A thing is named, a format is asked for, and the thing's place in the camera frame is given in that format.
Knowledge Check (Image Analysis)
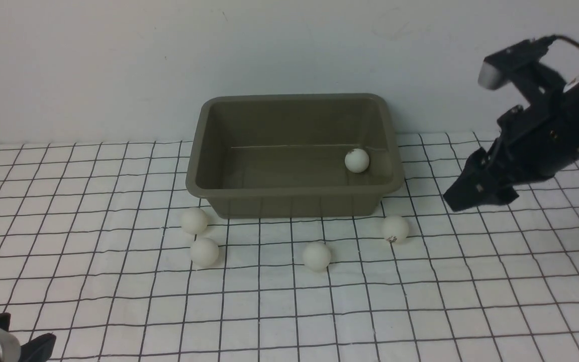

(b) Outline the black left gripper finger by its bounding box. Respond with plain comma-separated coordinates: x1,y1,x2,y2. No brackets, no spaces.
0,313,11,331
21,333,57,362

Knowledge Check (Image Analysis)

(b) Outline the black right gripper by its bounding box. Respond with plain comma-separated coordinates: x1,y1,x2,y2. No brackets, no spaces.
443,90,579,212

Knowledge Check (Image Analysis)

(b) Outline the white ping-pong ball with logo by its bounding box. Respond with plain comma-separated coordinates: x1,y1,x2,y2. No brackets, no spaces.
380,215,411,244

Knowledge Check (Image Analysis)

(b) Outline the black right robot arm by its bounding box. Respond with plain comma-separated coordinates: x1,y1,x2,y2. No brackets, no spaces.
443,68,579,212

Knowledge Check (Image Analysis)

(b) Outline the white black-grid tablecloth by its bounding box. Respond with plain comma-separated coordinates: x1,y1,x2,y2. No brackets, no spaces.
0,133,579,361

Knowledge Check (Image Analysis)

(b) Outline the olive green plastic bin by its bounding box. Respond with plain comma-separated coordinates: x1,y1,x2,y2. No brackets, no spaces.
186,94,405,219

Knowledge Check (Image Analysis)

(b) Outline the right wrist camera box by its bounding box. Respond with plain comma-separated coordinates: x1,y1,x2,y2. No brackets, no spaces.
478,35,566,105

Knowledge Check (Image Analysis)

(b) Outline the black right camera cable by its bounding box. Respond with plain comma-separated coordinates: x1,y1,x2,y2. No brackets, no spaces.
546,34,579,61

